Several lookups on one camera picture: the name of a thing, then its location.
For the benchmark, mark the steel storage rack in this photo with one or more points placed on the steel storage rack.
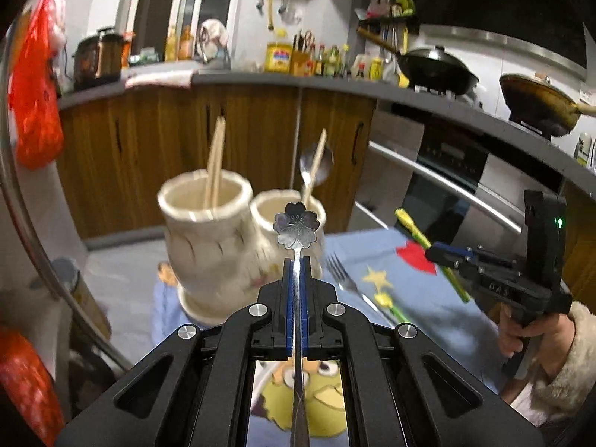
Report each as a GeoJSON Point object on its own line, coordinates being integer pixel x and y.
{"type": "Point", "coordinates": [28, 242]}

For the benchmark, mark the person's right forearm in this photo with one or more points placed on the person's right forearm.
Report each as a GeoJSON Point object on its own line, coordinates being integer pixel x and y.
{"type": "Point", "coordinates": [572, 372]}

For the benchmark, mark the window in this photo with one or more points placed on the window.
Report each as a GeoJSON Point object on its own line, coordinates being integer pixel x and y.
{"type": "Point", "coordinates": [186, 0]}

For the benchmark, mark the large metal spoon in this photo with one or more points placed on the large metal spoon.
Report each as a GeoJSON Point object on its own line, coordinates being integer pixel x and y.
{"type": "Point", "coordinates": [306, 160]}

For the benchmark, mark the red net bag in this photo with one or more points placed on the red net bag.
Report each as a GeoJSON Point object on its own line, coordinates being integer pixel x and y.
{"type": "Point", "coordinates": [23, 382]}

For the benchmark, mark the orange dish soap bottle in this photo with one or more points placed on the orange dish soap bottle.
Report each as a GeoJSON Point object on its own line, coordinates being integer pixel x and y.
{"type": "Point", "coordinates": [186, 45]}

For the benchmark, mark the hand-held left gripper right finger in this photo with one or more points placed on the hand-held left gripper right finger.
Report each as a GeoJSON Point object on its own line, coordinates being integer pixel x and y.
{"type": "Point", "coordinates": [305, 316]}

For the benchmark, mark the red plastic bag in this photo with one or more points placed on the red plastic bag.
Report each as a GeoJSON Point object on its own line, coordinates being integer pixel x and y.
{"type": "Point", "coordinates": [35, 93]}

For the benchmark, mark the person's right hand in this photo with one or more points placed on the person's right hand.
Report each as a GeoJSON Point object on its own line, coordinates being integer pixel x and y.
{"type": "Point", "coordinates": [549, 335]}

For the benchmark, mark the yellow cooking oil bottle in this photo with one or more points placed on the yellow cooking oil bottle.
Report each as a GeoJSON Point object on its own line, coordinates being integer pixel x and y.
{"type": "Point", "coordinates": [278, 56]}

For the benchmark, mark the yellow dish soap bottle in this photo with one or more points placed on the yellow dish soap bottle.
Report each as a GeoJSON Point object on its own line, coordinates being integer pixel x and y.
{"type": "Point", "coordinates": [172, 46]}

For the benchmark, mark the yellow slotted utensil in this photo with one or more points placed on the yellow slotted utensil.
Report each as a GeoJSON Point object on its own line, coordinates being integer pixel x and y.
{"type": "Point", "coordinates": [412, 228]}

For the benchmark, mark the wooden kitchen cabinet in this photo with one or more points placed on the wooden kitchen cabinet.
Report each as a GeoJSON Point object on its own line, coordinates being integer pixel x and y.
{"type": "Point", "coordinates": [163, 149]}

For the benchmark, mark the dark rice cooker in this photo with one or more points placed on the dark rice cooker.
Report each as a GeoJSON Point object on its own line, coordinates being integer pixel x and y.
{"type": "Point", "coordinates": [100, 58]}

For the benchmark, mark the white towel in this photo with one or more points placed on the white towel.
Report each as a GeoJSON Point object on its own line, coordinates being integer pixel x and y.
{"type": "Point", "coordinates": [158, 79]}

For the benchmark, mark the condiment bottle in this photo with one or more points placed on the condiment bottle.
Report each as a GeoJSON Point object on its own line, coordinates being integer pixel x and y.
{"type": "Point", "coordinates": [320, 63]}
{"type": "Point", "coordinates": [333, 63]}
{"type": "Point", "coordinates": [345, 63]}

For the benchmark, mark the silver fork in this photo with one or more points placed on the silver fork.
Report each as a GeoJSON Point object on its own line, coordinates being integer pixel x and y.
{"type": "Point", "coordinates": [344, 279]}

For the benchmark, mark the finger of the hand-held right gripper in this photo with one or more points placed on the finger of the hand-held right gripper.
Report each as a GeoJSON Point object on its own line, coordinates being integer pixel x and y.
{"type": "Point", "coordinates": [442, 257]}
{"type": "Point", "coordinates": [493, 255]}

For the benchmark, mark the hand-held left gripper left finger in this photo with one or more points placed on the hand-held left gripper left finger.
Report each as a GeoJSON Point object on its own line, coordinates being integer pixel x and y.
{"type": "Point", "coordinates": [289, 316]}

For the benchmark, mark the white bottle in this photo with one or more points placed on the white bottle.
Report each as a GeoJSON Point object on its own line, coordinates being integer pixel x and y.
{"type": "Point", "coordinates": [583, 149]}

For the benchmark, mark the yellow sauce bottle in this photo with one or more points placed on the yellow sauce bottle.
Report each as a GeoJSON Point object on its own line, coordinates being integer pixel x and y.
{"type": "Point", "coordinates": [376, 70]}

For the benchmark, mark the floral ceramic double utensil holder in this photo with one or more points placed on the floral ceramic double utensil holder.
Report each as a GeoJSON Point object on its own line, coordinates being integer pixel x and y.
{"type": "Point", "coordinates": [209, 251]}

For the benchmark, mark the wooden chopstick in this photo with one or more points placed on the wooden chopstick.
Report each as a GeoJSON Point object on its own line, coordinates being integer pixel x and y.
{"type": "Point", "coordinates": [212, 163]}
{"type": "Point", "coordinates": [219, 163]}
{"type": "Point", "coordinates": [316, 163]}

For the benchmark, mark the faucet with white cloth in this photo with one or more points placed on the faucet with white cloth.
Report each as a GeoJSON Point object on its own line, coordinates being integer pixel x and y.
{"type": "Point", "coordinates": [213, 37]}

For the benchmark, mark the knife block with knives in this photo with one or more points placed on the knife block with knives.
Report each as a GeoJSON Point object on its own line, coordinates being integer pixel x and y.
{"type": "Point", "coordinates": [301, 58]}

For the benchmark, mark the brown lidded pan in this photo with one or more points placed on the brown lidded pan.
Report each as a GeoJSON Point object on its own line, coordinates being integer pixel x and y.
{"type": "Point", "coordinates": [540, 100]}

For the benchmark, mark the wall spice rack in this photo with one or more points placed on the wall spice rack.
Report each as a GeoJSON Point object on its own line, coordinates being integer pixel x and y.
{"type": "Point", "coordinates": [386, 9]}

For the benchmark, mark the stainless steel built-in oven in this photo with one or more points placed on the stainless steel built-in oven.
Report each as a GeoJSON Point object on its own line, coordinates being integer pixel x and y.
{"type": "Point", "coordinates": [447, 158]}

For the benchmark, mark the silver flower spoon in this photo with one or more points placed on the silver flower spoon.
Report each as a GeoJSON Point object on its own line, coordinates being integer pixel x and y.
{"type": "Point", "coordinates": [298, 226]}

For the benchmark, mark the blue cartoon printed cloth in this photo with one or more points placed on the blue cartoon printed cloth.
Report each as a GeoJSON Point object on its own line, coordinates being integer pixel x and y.
{"type": "Point", "coordinates": [419, 298]}

